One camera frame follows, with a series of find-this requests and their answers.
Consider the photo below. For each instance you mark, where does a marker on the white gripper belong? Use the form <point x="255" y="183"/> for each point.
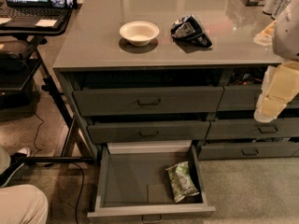
<point x="287" y="34"/>

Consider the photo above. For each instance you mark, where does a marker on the green jalapeno chip bag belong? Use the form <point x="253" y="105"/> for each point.
<point x="181" y="182"/>

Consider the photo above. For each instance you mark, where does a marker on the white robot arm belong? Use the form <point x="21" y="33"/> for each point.
<point x="285" y="39"/>

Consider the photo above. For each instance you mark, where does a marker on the middle right grey drawer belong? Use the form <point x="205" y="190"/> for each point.
<point x="242" y="125"/>

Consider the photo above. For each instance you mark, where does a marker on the top left grey drawer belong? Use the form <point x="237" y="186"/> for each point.
<point x="146" y="92"/>

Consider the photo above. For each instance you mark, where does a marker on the black blue chip bag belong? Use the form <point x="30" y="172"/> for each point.
<point x="190" y="29"/>

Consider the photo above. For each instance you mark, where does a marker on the open bottom left drawer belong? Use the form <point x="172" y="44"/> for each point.
<point x="134" y="184"/>

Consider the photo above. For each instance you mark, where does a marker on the middle left grey drawer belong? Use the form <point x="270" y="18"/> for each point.
<point x="137" y="128"/>

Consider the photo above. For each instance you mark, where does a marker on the white can middle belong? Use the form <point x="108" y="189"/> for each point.
<point x="280" y="2"/>

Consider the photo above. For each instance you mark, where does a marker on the white paper bowl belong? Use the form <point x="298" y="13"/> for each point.
<point x="139" y="33"/>

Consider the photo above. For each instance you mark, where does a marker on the black laptop stand cart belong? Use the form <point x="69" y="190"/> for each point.
<point x="24" y="51"/>

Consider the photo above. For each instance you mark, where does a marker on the black smartphone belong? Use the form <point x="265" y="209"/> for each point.
<point x="63" y="4"/>

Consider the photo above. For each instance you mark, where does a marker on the white sticky note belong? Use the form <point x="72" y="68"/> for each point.
<point x="46" y="23"/>

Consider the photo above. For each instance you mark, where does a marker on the open black laptop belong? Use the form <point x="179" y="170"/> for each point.
<point x="24" y="14"/>

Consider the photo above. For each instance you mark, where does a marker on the black white shoe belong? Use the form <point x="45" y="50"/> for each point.
<point x="10" y="164"/>

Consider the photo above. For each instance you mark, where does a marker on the person's beige trouser leg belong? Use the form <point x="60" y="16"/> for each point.
<point x="23" y="204"/>

